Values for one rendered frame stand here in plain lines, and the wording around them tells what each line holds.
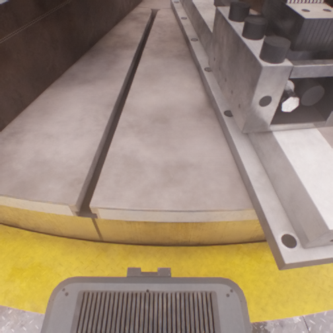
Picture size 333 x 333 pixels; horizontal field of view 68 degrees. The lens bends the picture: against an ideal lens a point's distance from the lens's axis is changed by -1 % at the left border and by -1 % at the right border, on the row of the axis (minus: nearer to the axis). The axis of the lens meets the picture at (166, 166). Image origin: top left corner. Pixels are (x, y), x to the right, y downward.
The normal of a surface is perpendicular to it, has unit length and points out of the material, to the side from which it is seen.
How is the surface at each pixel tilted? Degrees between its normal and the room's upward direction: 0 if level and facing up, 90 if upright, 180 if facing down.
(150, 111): 0
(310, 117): 0
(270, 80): 90
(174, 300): 0
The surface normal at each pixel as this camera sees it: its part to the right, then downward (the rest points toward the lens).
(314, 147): 0.01, -0.65
